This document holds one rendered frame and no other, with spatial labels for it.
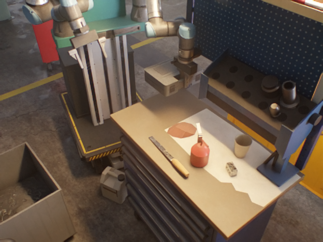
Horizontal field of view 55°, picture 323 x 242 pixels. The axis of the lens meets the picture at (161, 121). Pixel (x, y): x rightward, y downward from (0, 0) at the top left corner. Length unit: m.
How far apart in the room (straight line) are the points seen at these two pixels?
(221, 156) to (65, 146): 1.80
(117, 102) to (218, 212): 1.56
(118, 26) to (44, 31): 1.89
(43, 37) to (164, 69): 2.37
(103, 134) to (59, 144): 0.61
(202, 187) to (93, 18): 1.30
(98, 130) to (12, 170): 0.70
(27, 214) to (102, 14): 1.29
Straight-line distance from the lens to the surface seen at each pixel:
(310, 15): 1.05
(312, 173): 2.51
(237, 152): 1.50
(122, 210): 2.45
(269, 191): 1.44
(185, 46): 1.49
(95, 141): 2.50
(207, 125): 1.66
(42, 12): 1.85
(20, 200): 2.31
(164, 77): 1.61
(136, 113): 1.73
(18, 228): 2.01
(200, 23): 1.66
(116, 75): 2.47
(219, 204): 1.35
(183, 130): 1.57
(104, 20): 2.13
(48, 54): 3.95
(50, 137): 3.12
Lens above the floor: 2.05
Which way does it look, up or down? 41 degrees down
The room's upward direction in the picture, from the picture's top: straight up
